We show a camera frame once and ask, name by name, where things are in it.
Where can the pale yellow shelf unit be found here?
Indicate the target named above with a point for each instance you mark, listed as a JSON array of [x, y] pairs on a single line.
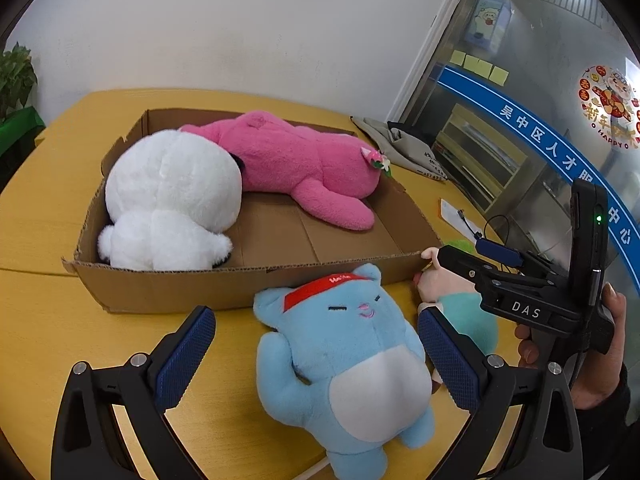
[[480, 155]]

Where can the round red window sticker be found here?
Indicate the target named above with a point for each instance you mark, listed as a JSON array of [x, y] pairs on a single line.
[[607, 105]]

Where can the white plush toy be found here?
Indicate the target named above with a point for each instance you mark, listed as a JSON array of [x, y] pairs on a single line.
[[170, 195]]

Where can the white paper orange edge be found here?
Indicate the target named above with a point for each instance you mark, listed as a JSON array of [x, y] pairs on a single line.
[[450, 210]]

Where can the blue banner strip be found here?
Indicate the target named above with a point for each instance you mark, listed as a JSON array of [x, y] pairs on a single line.
[[500, 105]]

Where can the person's right forearm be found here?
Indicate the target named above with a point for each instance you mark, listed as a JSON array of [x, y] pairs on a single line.
[[607, 430]]

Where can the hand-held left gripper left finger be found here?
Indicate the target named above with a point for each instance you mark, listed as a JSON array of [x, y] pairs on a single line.
[[185, 360]]

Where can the blue plush toy red headband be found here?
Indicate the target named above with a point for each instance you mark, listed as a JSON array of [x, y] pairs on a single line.
[[340, 345]]

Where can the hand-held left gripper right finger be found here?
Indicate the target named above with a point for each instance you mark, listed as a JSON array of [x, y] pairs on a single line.
[[450, 360]]

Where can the grey cloth bag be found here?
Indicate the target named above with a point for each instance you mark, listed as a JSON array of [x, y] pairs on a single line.
[[400, 152]]

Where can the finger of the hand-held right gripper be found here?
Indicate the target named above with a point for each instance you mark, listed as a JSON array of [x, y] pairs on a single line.
[[500, 252], [460, 267]]

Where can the glass door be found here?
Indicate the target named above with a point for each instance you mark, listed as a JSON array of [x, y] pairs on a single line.
[[540, 35]]

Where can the person's right hand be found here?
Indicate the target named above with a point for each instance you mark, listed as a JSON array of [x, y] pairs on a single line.
[[617, 330]]

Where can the teal pink green plush toy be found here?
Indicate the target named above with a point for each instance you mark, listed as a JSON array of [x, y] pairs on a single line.
[[470, 316]]

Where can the cartoon poster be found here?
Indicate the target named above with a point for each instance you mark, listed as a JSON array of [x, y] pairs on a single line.
[[487, 22]]

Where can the yellow sticky note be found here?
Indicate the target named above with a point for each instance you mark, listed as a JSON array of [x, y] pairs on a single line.
[[499, 75], [471, 62], [484, 67], [456, 58]]

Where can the cardboard box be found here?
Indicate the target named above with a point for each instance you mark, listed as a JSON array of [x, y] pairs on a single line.
[[280, 225]]

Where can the green leafy plant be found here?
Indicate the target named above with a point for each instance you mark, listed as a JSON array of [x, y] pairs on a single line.
[[15, 75]]

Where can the green planter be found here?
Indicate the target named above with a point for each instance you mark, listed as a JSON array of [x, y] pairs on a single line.
[[22, 125]]

